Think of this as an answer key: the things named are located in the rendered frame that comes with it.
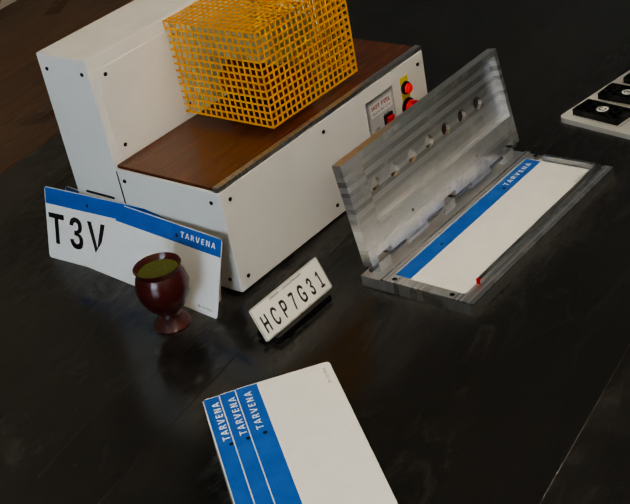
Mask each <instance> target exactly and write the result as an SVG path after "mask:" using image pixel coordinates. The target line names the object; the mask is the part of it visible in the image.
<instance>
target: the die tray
mask: <svg viewBox="0 0 630 504"><path fill-rule="evenodd" d="M629 73H630V70H629V71H627V72H626V73H624V74H623V75H621V76H620V77H618V78H617V79H615V80H614V81H612V82H611V83H617V84H622V85H628V86H630V84H627V83H624V79H623V77H625V76H626V75H627V74H629ZM611 83H609V84H611ZM609 84H608V85H609ZM608 85H606V86H605V87H607V86H608ZM605 87H603V88H601V89H600V90H598V91H597V92H595V93H594V94H592V95H591V96H589V97H588V98H586V99H585V100H583V101H582V102H584V101H586V100H587V99H593V100H597V101H601V102H605V103H610V104H614V105H618V106H623V107H627V108H630V105H629V104H623V103H618V102H612V101H607V100H602V99H598V93H599V92H600V91H601V90H603V89H604V88H605ZM582 102H580V103H579V104H581V103H582ZM579 104H577V105H576V106H578V105H579ZM576 106H574V107H573V108H575V107H576ZM573 108H571V109H570V110H568V111H567V112H565V113H563V114H562V115H561V122H562V123H565V124H569V125H573V126H577V127H581V128H585V129H589V130H593V131H597V132H601V133H605V134H608V135H612V136H616V137H620V138H624V139H628V140H630V117H629V118H628V119H626V120H625V121H623V122H622V123H621V124H619V125H618V126H616V125H612V124H608V123H604V122H600V121H596V120H592V119H588V118H584V117H580V116H576V115H573V110H572V109H573Z"/></svg>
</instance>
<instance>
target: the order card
mask: <svg viewBox="0 0 630 504"><path fill-rule="evenodd" d="M331 288H332V284H331V283H330V281H329V279H328V277H327V276H326V274H325V272H324V270H323V269H322V267H321V265H320V263H319V262H318V260H317V258H316V257H315V258H313V259H312V260H310V261H309V262H308V263H307V264H306V265H304V266H303V267H302V268H301V269H299V270H298V271H297V272H296V273H294V274H293V275H292V276H291V277H290V278H288V279H287V280H286V281H285V282H283V283H282V284H281V285H280V286H279V287H277V288H276V289H275V290H274V291H272V292H271V293H270V294H269V295H268V296H266V297H265V298H264V299H263V300H261V301H260V302H259V303H258V304H256V305H255V306H254V307H253V308H252V309H250V310H249V313H250V315H251V317H252V319H253V320H254V322H255V324H256V325H257V327H258V329H259V330H260V332H261V334H262V336H263V337H264V339H265V341H266V342H268V341H270V340H271V339H272V338H273V337H274V336H275V335H277V334H278V333H279V332H280V331H281V330H283V329H284V328H285V327H286V326H287V325H288V324H290V323H291V322H292V321H293V320H294V319H295V318H297V317H298V316H299V315H300V314H301V313H302V312H304V311H305V310H306V309H307V308H308V307H310V306H311V305H312V304H313V303H314V302H315V301H317V300H318V299H319V298H320V297H321V296H322V295H324V294H325V293H326V292H327V291H328V290H329V289H331Z"/></svg>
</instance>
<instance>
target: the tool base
mask: <svg viewBox="0 0 630 504"><path fill-rule="evenodd" d="M516 147H517V144H515V145H512V146H511V147H510V148H508V147H504V148H503V152H504V154H503V155H502V156H501V157H500V158H498V159H497V160H496V161H495V162H494V163H493V164H492V165H490V168H491V173H490V174H488V175H487V176H486V177H485V178H484V179H483V180H482V181H480V182H479V183H478V184H477V185H476V186H475V187H474V188H472V189H469V188H470V187H471V185H470V184H468V185H467V186H466V187H465V188H464V189H463V190H461V191H460V192H459V193H458V194H457V195H453V196H452V197H446V198H445V199H444V202H445V205H444V206H443V207H442V208H441V209H439V210H438V211H437V212H436V213H435V214H434V215H432V216H431V217H430V218H429V219H428V222H429V227H428V228H426V229H425V230H424V231H423V232H422V233H421V234H420V235H418V236H417V237H416V238H415V239H414V240H413V241H412V242H410V243H409V244H408V245H405V244H406V243H407V241H406V240H404V241H402V242H401V243H400V244H399V245H398V246H397V247H395V248H394V249H393V250H392V251H388V252H387V253H385V252H382V253H381V254H379V255H378V258H379V262H378V263H377V264H376V265H375V266H373V267H370V268H369V269H368V270H366V271H365V272H364V273H363V274H362V275H361V279H362V284H363V286H366V287H369V288H373V289H377V290H380V291H384V292H387V293H391V294H395V295H398V296H402V297H405V298H409V299H413V300H416V301H420V302H423V303H427V304H431V305H434V306H438V307H441V308H445V309H448V310H452V311H456V312H459V313H463V314H466V315H470V316H474V317H475V316H476V315H477V314H478V313H479V312H480V311H481V310H482V309H483V308H484V307H485V306H486V305H487V304H488V303H489V302H490V301H491V300H492V299H493V298H494V297H495V296H496V295H497V294H498V293H499V292H500V291H501V290H502V289H503V288H504V287H505V286H506V285H507V284H508V283H509V282H510V281H511V280H512V279H513V278H514V277H515V276H516V275H517V274H518V273H519V272H520V271H521V270H522V269H523V268H524V267H525V266H526V265H527V264H528V263H530V262H531V261H532V260H533V259H534V258H535V257H536V256H537V255H538V254H539V253H540V252H541V251H542V250H543V249H544V248H545V247H546V246H547V245H548V244H549V243H550V242H551V241H552V240H553V239H554V238H555V237H556V236H557V235H558V234H559V233H560V232H561V231H562V230H563V229H564V228H565V227H566V226H567V225H568V224H569V223H570V222H571V221H572V220H573V219H574V218H575V217H576V216H577V215H578V214H579V213H580V212H581V211H582V210H583V209H584V208H585V207H586V206H587V205H588V204H589V203H590V202H591V201H592V200H593V199H594V198H595V197H596V196H597V195H598V194H599V193H600V192H601V191H602V190H603V189H604V188H605V187H606V186H607V185H608V184H609V183H610V182H611V181H612V180H613V179H614V167H612V166H606V165H604V166H601V169H600V170H599V171H598V172H597V173H596V174H595V175H594V176H593V177H592V178H591V179H590V180H589V181H588V182H587V183H586V184H585V185H584V186H583V187H582V188H581V189H580V190H578V191H577V192H576V193H575V194H574V195H573V196H572V197H571V198H570V199H569V200H568V201H567V202H566V203H565V204H564V205H563V206H562V207H561V208H560V209H559V210H558V211H557V212H556V213H555V214H554V215H553V216H552V217H551V218H550V219H548V220H547V221H546V222H545V223H544V224H543V225H542V226H541V227H540V228H539V229H538V230H537V231H536V232H535V233H534V234H533V235H532V236H531V237H530V238H529V239H528V240H527V241H526V242H525V243H524V244H523V245H522V246H521V247H520V248H518V249H517V250H516V251H515V252H514V253H513V254H512V255H511V256H510V257H509V258H508V259H507V260H506V261H505V262H504V263H503V264H502V265H501V266H500V267H499V268H498V269H497V270H496V271H495V272H494V273H493V274H492V275H491V276H489V277H488V278H487V279H486V280H485V281H484V282H483V283H482V284H481V285H480V284H476V285H475V286H474V287H473V288H472V289H471V290H470V291H468V292H467V293H466V294H462V293H458V292H454V291H451V290H447V289H443V288H439V287H436V286H432V285H428V284H424V283H421V282H417V281H413V280H409V279H406V278H402V277H398V276H396V273H397V272H398V271H399V270H400V269H401V268H403V267H404V266H405V265H406V264H407V263H408V262H409V261H411V260H412V259H413V258H414V257H415V256H416V255H417V254H418V253H420V252H421V251H422V250H423V249H424V248H425V247H426V246H427V245H429V244H430V243H431V242H432V241H433V240H434V239H435V238H436V237H438V236H439V235H440V234H441V233H442V232H443V231H444V230H446V229H447V228H448V227H449V226H450V225H451V224H452V223H453V222H455V221H456V220H457V219H458V218H459V217H460V216H461V215H462V214H464V213H465V212H466V211H467V210H468V209H469V208H470V207H471V206H473V205H474V204H475V203H476V202H477V201H478V200H479V199H480V198H482V197H483V196H484V195H485V194H486V193H487V192H488V191H490V190H491V189H492V188H493V187H494V186H495V185H496V184H497V183H499V182H500V181H501V180H502V179H503V178H504V177H505V176H506V175H508V174H509V173H510V172H511V171H512V170H513V169H514V168H515V167H517V166H518V165H519V164H520V163H521V162H522V161H523V160H525V159H534V160H539V161H543V156H542V155H538V156H537V157H533V155H535V154H531V153H530V152H528V151H524V152H520V151H514V149H515V148H516ZM395 277H396V278H397V280H395V281H393V280H392V278H395ZM450 293H455V295H454V296H450V295H449V294H450Z"/></svg>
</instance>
